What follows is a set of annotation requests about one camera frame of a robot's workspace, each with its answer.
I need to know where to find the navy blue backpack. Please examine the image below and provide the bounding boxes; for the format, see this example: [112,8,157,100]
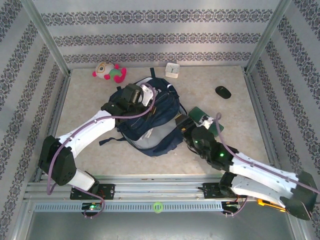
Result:
[99,67,187,158]

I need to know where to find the green pencil case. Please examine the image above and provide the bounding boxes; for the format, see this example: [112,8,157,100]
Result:
[187,106,225,138]

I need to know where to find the pink white plush toy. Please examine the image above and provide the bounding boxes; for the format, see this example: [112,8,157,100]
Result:
[91,61,128,84]

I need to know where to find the white alarm clock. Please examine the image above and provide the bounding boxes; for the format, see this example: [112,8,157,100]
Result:
[164,62,181,79]

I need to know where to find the black computer mouse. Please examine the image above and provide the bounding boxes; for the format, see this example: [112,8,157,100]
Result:
[215,85,232,100]

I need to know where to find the yellow utility knife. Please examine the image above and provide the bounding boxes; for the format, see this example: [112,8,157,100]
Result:
[257,198,286,213]

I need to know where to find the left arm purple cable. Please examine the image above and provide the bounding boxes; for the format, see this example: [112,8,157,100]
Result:
[46,82,157,220]

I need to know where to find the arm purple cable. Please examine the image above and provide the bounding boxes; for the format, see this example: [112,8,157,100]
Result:
[46,82,157,220]
[211,112,320,218]

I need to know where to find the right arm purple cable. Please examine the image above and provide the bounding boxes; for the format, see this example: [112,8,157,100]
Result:
[211,112,320,218]

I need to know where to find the aluminium table side rail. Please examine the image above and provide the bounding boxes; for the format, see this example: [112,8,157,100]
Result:
[243,72,285,181]
[34,74,72,183]

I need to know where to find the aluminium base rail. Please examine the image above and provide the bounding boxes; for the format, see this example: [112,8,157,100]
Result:
[23,174,296,201]

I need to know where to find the green tape ring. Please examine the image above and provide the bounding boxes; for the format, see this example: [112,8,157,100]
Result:
[152,201,165,214]

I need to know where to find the slotted grey cable duct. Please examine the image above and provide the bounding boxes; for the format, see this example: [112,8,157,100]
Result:
[32,201,223,213]

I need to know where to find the aluminium frame post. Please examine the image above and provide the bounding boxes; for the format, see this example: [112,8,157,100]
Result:
[243,0,293,76]
[21,0,73,77]

